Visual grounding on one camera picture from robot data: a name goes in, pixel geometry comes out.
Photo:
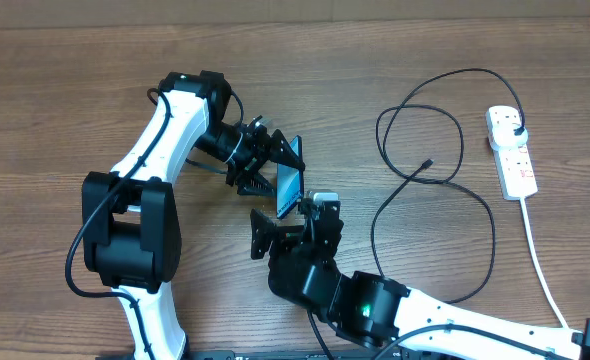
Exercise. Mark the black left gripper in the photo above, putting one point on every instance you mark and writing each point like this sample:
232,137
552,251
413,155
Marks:
260,153

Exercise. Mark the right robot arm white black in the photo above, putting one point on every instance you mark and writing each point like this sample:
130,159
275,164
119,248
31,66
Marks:
380,313

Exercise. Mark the white power strip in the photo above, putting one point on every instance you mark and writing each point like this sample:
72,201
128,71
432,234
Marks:
514,166

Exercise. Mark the blue smartphone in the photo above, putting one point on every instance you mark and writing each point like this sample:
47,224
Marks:
290,189

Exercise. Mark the white charger plug adapter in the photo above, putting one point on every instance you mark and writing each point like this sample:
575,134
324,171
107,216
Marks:
502,137

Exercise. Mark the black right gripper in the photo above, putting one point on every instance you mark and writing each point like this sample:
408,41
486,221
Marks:
291,238

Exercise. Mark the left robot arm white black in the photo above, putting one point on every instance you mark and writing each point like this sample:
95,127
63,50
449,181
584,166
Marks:
129,244

